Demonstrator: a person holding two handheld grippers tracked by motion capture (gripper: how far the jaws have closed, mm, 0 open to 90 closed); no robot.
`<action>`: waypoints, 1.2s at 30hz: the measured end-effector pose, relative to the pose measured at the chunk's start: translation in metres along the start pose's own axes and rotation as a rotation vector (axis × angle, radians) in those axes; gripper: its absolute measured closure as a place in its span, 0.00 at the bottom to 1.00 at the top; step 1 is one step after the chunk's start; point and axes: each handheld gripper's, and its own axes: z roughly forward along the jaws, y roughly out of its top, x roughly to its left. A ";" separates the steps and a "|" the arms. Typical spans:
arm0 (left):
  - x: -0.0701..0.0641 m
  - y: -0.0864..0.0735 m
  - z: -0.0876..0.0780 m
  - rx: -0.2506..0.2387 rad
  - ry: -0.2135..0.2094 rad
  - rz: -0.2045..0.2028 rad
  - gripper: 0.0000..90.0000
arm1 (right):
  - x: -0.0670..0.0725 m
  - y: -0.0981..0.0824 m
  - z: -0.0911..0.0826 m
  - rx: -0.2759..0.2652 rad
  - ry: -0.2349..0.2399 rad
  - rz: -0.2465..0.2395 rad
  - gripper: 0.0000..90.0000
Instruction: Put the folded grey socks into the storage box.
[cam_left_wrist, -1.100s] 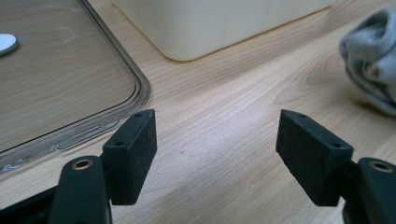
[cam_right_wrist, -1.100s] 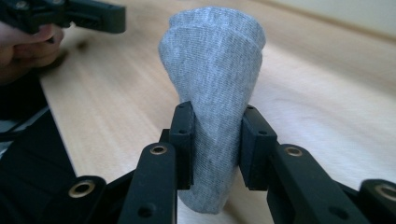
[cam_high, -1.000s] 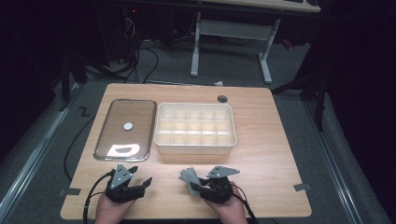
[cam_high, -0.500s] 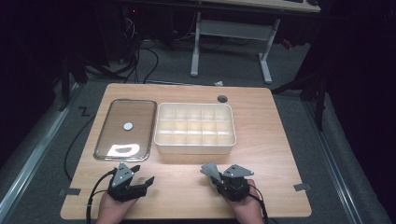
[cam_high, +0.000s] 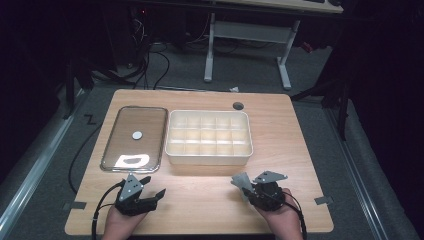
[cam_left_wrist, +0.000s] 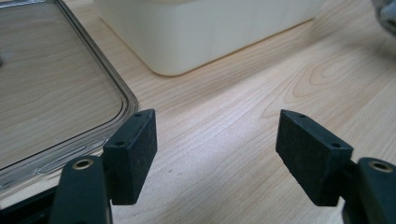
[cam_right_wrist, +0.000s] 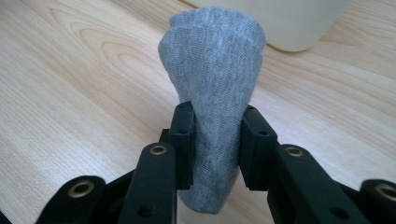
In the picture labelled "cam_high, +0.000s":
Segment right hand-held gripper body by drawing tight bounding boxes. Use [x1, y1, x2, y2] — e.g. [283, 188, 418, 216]
[248, 170, 288, 212]

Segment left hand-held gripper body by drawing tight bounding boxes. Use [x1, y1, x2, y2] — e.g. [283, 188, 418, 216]
[114, 172, 158, 216]

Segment person's left hand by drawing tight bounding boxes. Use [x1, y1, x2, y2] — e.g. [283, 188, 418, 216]
[101, 205, 148, 240]

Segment person's right hand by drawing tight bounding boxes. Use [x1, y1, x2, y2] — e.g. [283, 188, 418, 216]
[255, 188, 305, 240]

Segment transparent box lid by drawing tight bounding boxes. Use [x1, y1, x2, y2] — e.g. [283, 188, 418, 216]
[100, 105, 169, 174]

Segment white divided storage box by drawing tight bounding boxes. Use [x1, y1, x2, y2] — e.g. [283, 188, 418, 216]
[164, 109, 254, 167]

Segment black metal stand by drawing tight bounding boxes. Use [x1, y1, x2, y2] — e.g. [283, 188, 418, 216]
[289, 74, 352, 142]
[62, 54, 95, 120]

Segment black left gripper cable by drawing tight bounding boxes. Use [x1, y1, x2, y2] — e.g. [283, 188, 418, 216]
[91, 181, 126, 240]

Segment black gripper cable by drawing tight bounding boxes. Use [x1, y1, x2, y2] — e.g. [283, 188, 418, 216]
[282, 191, 308, 240]
[91, 181, 126, 240]

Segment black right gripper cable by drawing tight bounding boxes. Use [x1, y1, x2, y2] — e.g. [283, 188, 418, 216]
[282, 191, 308, 240]

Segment black floor cable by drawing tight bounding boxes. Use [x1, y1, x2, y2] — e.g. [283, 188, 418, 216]
[68, 122, 105, 195]

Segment metal floor rail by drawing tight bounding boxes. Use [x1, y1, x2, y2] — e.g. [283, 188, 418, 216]
[0, 88, 88, 236]
[324, 106, 391, 240]

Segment bundle of black cables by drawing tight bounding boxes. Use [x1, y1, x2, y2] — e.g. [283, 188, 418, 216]
[124, 13, 171, 90]

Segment white frame desk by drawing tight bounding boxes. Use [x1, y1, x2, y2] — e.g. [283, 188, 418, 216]
[203, 0, 345, 91]

